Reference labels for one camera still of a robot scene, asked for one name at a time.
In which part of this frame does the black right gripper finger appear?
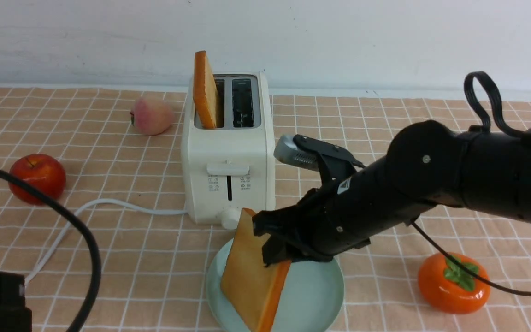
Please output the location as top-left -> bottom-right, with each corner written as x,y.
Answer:
263,233 -> 293,267

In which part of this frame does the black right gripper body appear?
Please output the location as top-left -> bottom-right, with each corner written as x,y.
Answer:
253,187 -> 371,263

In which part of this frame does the toast slice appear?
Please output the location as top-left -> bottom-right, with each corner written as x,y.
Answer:
220,208 -> 291,332
193,50 -> 224,130

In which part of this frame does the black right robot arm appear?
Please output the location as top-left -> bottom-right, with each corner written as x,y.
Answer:
253,120 -> 531,266

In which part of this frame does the light green plate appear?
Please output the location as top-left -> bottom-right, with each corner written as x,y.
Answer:
205,240 -> 345,332

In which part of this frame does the white two-slot toaster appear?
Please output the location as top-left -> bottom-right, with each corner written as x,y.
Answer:
181,72 -> 276,230

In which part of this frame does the orange persimmon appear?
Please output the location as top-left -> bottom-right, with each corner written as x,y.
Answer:
417,253 -> 491,314

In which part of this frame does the pink peach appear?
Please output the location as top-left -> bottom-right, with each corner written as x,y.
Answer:
130,96 -> 175,136

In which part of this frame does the red apple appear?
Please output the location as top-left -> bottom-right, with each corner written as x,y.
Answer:
9,154 -> 67,201

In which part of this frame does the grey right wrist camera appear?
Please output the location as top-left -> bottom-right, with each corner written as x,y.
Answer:
273,134 -> 319,172

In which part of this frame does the white toaster power cord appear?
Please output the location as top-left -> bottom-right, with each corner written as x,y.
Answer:
24,199 -> 188,285

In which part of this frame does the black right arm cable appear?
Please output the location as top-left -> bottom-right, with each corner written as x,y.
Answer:
408,71 -> 531,332

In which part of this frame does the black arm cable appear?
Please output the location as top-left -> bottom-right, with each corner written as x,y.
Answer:
408,71 -> 531,332
0,161 -> 102,332

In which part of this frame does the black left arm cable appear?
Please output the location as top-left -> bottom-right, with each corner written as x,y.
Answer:
0,161 -> 102,332

